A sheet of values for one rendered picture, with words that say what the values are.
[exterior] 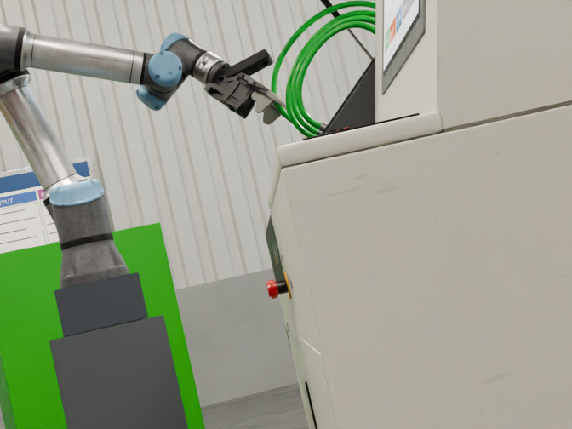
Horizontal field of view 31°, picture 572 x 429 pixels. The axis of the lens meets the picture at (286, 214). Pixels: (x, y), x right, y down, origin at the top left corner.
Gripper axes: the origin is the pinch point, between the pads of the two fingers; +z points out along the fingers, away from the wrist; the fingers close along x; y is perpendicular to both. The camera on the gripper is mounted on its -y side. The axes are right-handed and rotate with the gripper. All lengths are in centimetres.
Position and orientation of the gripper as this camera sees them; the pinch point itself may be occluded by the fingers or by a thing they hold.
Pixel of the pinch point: (288, 107)
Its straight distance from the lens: 243.8
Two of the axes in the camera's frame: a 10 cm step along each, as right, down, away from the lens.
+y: -5.8, 8.1, -0.8
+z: 7.9, 5.3, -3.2
